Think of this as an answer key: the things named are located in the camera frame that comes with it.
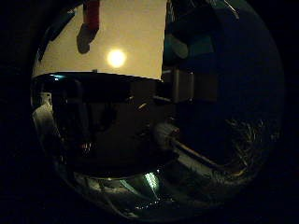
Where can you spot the red spray bottle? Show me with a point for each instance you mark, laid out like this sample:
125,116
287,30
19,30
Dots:
91,18

